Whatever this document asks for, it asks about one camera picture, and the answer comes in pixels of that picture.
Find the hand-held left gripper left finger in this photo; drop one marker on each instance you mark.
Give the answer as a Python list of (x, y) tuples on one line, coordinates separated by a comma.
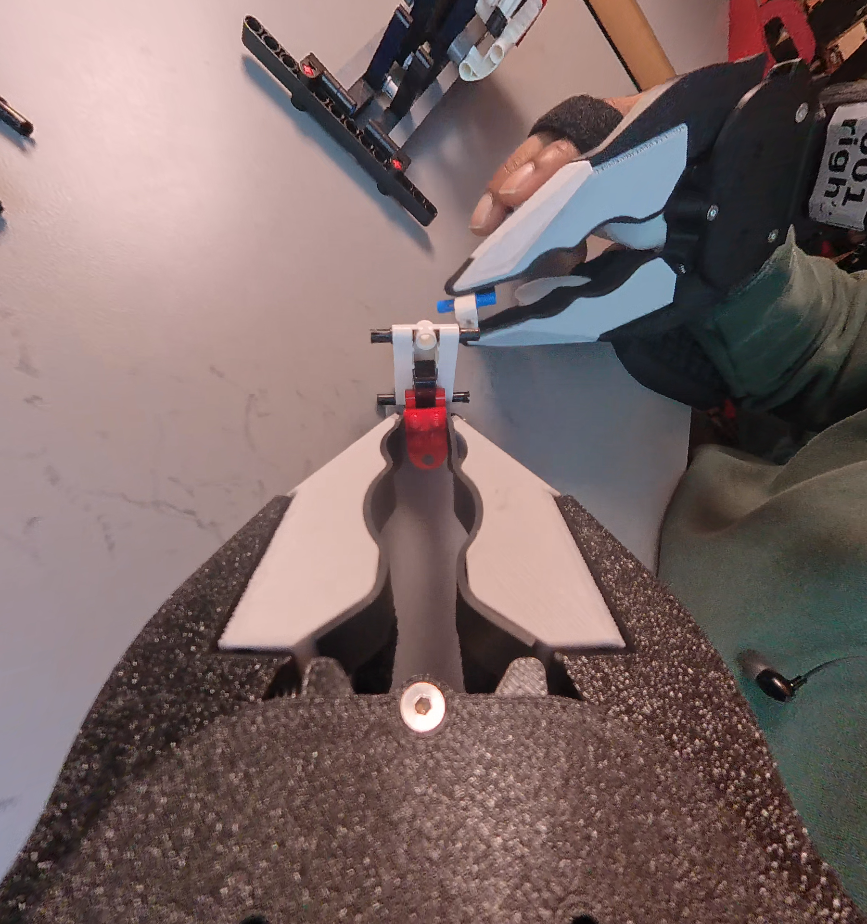
[(311, 571)]

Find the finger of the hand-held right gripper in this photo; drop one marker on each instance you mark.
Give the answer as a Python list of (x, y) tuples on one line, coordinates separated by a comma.
[(592, 311), (578, 217)]

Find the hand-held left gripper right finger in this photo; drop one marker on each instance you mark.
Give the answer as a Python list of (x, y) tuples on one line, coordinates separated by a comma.
[(542, 571)]

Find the small white blue brick piece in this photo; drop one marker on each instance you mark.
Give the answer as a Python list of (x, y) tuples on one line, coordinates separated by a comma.
[(470, 305)]

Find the red white black brick subassembly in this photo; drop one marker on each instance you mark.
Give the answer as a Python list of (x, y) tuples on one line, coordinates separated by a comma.
[(427, 378)]

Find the person's right forearm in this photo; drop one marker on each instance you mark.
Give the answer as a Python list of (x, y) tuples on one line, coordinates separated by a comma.
[(823, 318)]

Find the grey desk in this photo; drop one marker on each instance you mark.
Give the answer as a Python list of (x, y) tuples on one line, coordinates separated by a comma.
[(145, 404)]

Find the person's right hand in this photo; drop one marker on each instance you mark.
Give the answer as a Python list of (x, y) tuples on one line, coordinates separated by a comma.
[(528, 171)]

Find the red crate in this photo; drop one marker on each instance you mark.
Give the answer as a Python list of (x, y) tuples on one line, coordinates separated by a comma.
[(773, 26)]

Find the wooden plank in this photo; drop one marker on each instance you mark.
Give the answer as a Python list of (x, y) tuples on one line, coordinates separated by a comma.
[(633, 36)]

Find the partly built toy brick vehicle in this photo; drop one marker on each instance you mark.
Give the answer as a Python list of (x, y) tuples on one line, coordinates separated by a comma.
[(347, 116)]

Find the person's green sweater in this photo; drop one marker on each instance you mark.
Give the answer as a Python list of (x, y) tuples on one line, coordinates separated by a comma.
[(795, 578)]

